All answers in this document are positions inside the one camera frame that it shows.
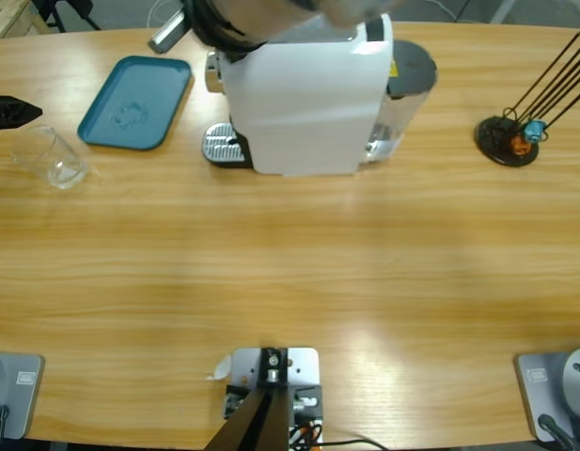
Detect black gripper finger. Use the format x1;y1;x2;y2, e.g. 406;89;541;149
0;95;43;132

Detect grey metal frame leg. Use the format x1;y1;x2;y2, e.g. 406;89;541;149
489;0;519;23

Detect black cable at mount block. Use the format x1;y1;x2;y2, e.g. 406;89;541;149
317;438;389;451

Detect clear water tank black lid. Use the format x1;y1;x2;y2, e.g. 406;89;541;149
364;39;439;163

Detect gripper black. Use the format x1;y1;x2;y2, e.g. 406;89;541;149
183;0;268;63

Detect black capsule holder with rods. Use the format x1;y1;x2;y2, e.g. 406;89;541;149
475;30;580;168

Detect arm grey base plate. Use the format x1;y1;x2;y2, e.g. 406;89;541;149
0;351;46;442
513;346;580;443

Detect white mount block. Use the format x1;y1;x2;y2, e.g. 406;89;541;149
205;346;326;445

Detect dark camera post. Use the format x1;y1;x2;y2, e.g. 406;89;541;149
203;346;290;451

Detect black chair legs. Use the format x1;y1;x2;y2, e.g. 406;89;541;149
39;0;102;33

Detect clear glass cup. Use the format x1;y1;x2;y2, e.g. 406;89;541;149
9;124;89;190

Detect thin white floor cable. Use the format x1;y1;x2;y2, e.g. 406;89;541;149
430;0;474;23

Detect white capsule coffee machine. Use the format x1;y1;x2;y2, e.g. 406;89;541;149
147;11;395;179

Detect orange wire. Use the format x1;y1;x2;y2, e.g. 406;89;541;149
289;420;324;445

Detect teal plastic tray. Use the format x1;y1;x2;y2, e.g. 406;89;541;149
76;54;196;152

